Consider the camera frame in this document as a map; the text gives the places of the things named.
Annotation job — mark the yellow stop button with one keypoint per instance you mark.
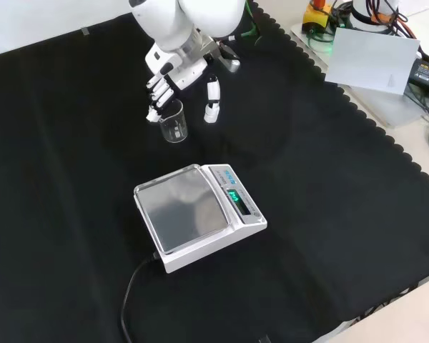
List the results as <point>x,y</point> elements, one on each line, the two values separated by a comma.
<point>312,18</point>

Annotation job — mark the clear glass beaker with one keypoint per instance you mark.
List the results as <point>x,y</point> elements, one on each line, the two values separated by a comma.
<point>175,132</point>

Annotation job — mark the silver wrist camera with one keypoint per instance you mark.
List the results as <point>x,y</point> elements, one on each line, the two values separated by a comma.
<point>232,65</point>

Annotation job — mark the small cloth clip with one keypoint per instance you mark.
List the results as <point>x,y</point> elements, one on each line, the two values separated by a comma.
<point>86,31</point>

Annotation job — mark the white electronic balance steel pan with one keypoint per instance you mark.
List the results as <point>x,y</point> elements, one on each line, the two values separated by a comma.
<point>186,207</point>

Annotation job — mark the black bench cloth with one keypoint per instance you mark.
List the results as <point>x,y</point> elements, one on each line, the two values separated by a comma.
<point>307,178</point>

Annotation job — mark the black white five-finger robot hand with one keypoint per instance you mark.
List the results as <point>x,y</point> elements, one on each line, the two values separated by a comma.
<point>186,69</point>

